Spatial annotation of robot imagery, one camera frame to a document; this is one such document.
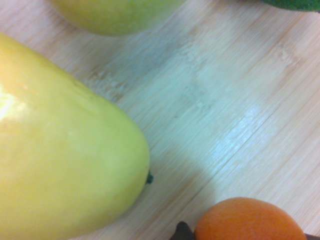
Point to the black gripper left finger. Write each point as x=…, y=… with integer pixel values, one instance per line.
x=183, y=232

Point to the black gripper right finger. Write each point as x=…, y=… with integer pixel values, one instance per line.
x=313, y=237

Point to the dark green lime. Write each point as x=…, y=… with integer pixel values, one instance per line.
x=295, y=4

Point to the bamboo wooden tray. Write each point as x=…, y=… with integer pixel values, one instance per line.
x=212, y=100

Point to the green apple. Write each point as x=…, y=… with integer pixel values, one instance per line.
x=112, y=15

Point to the orange tangerine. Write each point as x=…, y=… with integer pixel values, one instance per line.
x=250, y=220

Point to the yellow mango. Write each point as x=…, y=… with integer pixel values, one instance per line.
x=62, y=150

